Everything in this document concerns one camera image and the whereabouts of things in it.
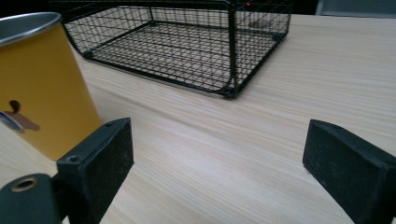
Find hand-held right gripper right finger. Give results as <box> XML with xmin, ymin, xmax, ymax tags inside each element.
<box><xmin>302</xmin><ymin>119</ymin><xmax>396</xmax><ymax>224</ymax></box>

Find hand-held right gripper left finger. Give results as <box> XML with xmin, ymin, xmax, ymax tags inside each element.
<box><xmin>55</xmin><ymin>117</ymin><xmax>135</xmax><ymax>224</ymax></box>

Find black wire mesh basket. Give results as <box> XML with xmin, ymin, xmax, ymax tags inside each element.
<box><xmin>49</xmin><ymin>0</ymin><xmax>293</xmax><ymax>100</ymax></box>

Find yellow can with metal rim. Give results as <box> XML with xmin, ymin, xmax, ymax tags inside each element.
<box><xmin>0</xmin><ymin>11</ymin><xmax>104</xmax><ymax>161</ymax></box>

